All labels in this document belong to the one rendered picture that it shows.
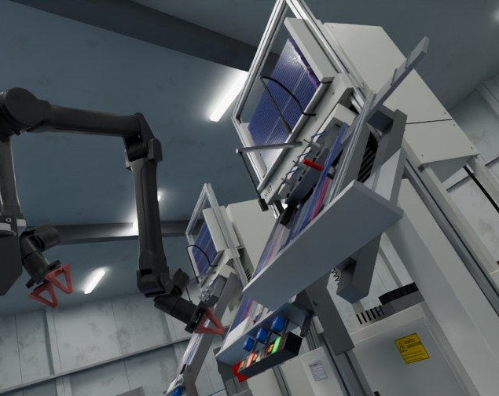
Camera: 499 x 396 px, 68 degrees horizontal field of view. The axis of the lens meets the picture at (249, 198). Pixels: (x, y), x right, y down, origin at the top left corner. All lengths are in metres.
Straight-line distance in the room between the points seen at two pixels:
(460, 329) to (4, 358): 10.77
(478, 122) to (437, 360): 8.69
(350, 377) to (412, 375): 0.35
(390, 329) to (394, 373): 0.13
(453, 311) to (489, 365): 0.08
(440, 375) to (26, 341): 10.65
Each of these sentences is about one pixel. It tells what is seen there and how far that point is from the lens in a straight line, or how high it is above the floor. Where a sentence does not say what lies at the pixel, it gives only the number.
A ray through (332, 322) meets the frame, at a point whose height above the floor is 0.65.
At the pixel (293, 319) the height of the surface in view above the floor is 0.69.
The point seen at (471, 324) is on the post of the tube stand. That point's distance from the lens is 0.67.
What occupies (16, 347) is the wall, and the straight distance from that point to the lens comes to 11.18.
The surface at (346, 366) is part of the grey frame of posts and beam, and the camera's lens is 0.82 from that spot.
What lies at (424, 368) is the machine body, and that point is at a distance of 1.10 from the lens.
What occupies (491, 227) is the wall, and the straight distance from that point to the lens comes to 9.38.
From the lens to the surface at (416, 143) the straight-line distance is 1.40.
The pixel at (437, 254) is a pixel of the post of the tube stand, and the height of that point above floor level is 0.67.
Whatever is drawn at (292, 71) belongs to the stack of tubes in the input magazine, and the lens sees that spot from 1.53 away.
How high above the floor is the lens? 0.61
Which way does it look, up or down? 24 degrees up
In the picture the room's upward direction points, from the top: 23 degrees counter-clockwise
